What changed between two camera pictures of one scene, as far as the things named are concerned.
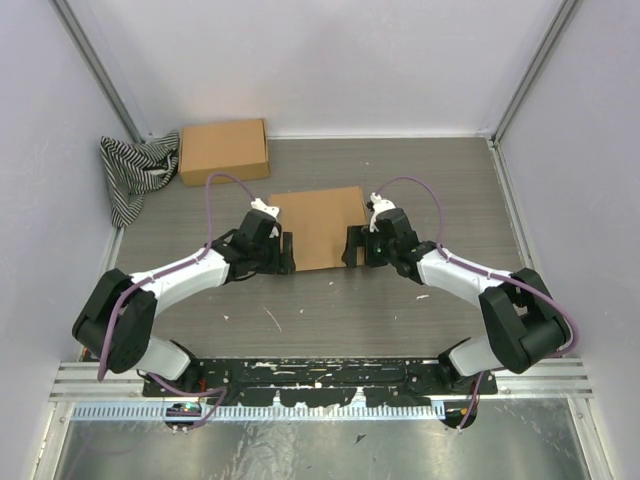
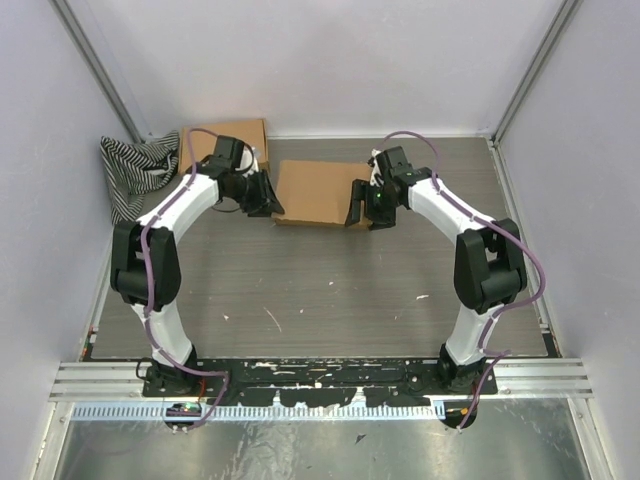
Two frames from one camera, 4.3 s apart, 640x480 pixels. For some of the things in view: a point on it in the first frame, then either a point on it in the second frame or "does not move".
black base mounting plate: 325,381 does not move
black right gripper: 359,236 to 361,191
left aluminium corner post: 71,24 does not move
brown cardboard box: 318,221 to 319,192
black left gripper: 284,263 to 266,203
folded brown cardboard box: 238,149 does not move
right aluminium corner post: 565,12 does not move
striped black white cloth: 134,170 does not move
